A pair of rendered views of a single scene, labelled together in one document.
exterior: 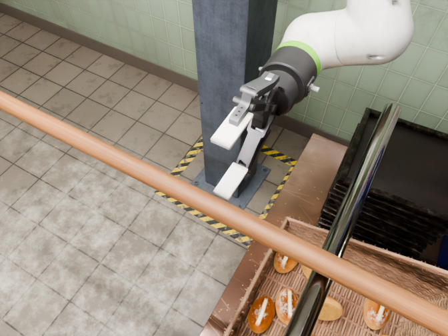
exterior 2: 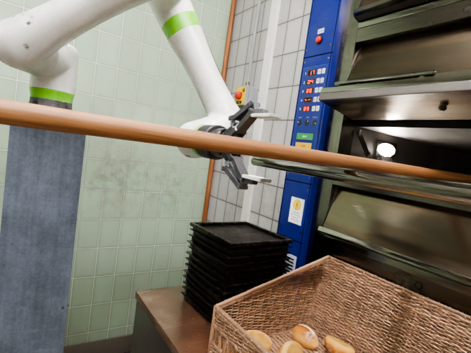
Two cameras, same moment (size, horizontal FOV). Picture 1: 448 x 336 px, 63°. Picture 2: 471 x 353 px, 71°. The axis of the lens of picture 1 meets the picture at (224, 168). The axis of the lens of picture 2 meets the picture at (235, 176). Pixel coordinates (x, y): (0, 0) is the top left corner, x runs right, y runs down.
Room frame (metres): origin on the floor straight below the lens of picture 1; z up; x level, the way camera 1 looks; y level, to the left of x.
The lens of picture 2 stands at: (0.05, 0.66, 1.18)
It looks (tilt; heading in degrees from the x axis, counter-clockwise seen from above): 4 degrees down; 296
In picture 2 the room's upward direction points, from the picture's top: 8 degrees clockwise
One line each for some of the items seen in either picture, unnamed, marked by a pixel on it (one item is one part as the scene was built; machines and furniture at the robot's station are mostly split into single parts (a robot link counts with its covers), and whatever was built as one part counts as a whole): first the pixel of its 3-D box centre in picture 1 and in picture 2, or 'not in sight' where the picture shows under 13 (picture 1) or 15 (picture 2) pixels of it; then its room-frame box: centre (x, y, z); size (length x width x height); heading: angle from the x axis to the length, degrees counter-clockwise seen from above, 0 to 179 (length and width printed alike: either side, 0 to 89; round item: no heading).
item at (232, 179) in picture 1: (231, 181); (256, 178); (0.33, -0.01, 1.13); 0.07 x 0.03 x 0.01; 150
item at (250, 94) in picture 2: not in sight; (245, 97); (0.81, -0.88, 1.46); 0.10 x 0.07 x 0.10; 150
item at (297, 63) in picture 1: (289, 78); (214, 142); (0.51, -0.12, 1.20); 0.12 x 0.06 x 0.09; 60
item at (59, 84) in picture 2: not in sight; (52, 69); (1.08, -0.03, 1.36); 0.16 x 0.13 x 0.19; 114
